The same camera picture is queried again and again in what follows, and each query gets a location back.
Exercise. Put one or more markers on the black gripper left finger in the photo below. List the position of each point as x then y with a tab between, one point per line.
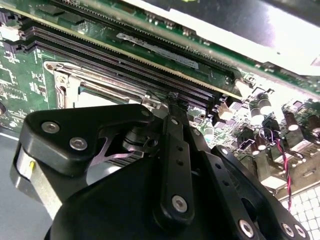
62	130

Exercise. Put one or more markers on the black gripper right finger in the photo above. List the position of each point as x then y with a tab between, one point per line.
220	170

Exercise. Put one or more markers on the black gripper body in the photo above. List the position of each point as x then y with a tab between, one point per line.
112	212

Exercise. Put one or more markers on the silver CPU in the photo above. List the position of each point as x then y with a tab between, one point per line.
100	100

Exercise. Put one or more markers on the metal socket cover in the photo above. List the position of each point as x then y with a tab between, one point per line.
72	87

